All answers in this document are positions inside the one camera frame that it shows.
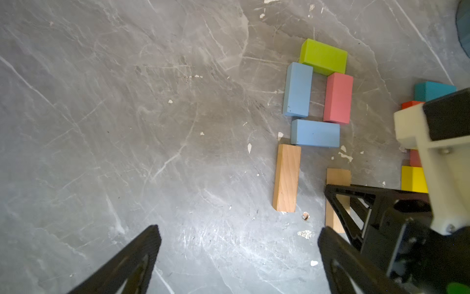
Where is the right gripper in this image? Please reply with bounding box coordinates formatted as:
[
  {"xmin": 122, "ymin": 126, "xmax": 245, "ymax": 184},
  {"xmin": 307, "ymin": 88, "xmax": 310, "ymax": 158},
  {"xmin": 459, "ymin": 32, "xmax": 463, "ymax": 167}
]
[{"xmin": 324, "ymin": 184, "xmax": 470, "ymax": 294}]

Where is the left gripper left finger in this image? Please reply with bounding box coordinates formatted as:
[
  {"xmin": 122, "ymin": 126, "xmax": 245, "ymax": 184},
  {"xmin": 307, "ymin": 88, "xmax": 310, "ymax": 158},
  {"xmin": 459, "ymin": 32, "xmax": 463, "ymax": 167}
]
[{"xmin": 70, "ymin": 225, "xmax": 162, "ymax": 294}]

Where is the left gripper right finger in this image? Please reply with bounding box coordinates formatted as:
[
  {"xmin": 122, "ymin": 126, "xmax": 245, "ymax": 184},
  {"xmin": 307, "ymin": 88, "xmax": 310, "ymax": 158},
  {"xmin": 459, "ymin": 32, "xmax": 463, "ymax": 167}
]
[{"xmin": 318, "ymin": 225, "xmax": 410, "ymax": 294}]

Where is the yellow block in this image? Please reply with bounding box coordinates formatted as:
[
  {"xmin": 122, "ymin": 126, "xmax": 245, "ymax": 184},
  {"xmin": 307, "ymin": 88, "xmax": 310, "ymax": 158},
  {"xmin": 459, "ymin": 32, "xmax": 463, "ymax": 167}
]
[{"xmin": 401, "ymin": 166, "xmax": 428, "ymax": 193}]

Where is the pink block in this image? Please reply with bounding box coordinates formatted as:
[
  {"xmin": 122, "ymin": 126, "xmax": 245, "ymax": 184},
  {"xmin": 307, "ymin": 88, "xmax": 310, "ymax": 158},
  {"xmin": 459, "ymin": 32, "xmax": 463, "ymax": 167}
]
[
  {"xmin": 323, "ymin": 73, "xmax": 354, "ymax": 125},
  {"xmin": 409, "ymin": 149, "xmax": 422, "ymax": 167}
]

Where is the wooden block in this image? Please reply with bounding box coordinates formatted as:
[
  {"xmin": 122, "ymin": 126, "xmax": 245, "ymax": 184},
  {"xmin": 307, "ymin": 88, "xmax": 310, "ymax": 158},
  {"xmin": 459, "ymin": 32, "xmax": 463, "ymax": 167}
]
[
  {"xmin": 272, "ymin": 144, "xmax": 301, "ymax": 213},
  {"xmin": 325, "ymin": 168, "xmax": 351, "ymax": 233}
]

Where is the red block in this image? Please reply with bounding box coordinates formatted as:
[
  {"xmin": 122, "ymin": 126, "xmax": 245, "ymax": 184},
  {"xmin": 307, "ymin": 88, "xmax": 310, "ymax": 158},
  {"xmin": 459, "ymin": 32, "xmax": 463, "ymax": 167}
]
[{"xmin": 401, "ymin": 100, "xmax": 423, "ymax": 110}]

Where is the light blue block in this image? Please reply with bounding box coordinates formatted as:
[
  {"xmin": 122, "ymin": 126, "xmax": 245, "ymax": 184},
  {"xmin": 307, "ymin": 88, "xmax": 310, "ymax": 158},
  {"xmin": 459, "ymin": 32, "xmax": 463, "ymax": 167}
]
[
  {"xmin": 282, "ymin": 62, "xmax": 313, "ymax": 118},
  {"xmin": 291, "ymin": 119, "xmax": 340, "ymax": 148}
]

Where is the teal block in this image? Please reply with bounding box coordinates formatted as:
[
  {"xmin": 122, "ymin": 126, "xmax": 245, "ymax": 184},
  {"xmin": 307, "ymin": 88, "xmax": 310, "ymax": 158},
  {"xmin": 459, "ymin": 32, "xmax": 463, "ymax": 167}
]
[{"xmin": 414, "ymin": 82, "xmax": 457, "ymax": 102}]

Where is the green block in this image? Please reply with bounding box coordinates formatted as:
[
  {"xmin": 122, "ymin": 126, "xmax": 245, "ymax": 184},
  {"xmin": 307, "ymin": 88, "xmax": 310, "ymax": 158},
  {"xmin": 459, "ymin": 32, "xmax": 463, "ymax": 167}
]
[{"xmin": 299, "ymin": 39, "xmax": 348, "ymax": 76}]

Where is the potted green plant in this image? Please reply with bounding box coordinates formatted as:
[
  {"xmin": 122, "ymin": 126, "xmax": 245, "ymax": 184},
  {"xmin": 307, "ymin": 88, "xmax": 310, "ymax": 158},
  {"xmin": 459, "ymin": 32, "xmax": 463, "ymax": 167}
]
[{"xmin": 455, "ymin": 0, "xmax": 470, "ymax": 57}]

